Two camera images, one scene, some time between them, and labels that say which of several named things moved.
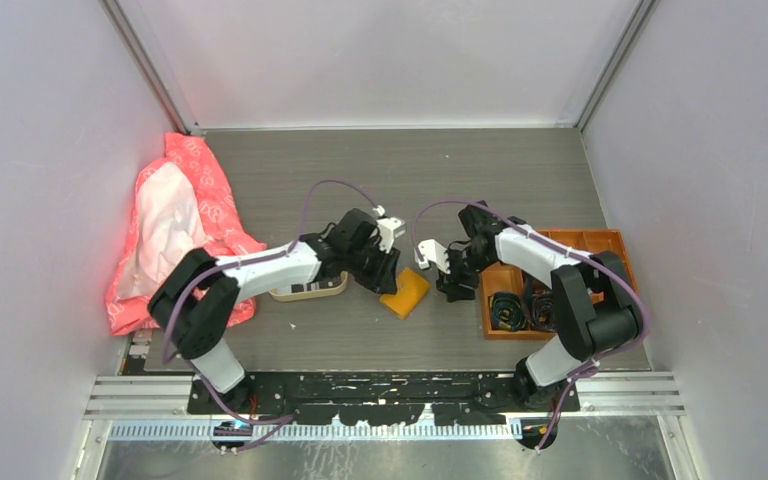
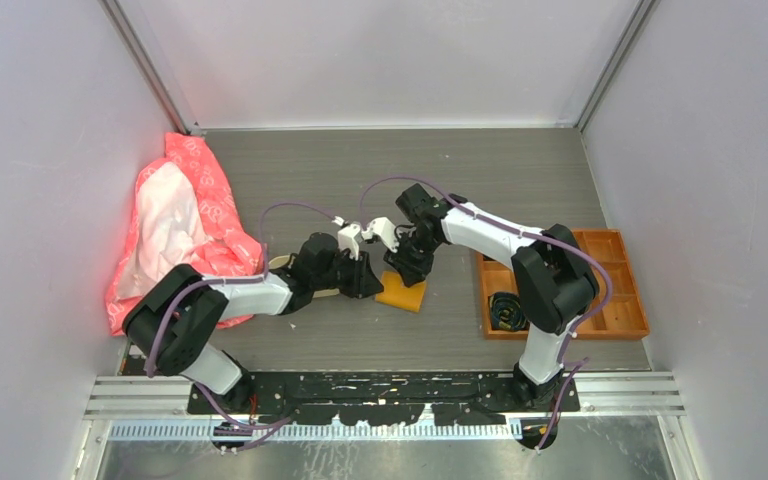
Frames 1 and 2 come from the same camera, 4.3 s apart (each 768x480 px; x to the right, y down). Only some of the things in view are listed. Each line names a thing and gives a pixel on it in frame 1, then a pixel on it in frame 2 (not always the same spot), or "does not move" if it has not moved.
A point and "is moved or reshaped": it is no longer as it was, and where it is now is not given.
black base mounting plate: (385, 397) does not move
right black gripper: (449, 283) to (409, 271)
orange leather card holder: (410, 290) is moved or reshaped
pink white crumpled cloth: (179, 204) does not move
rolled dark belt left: (508, 311) does not move
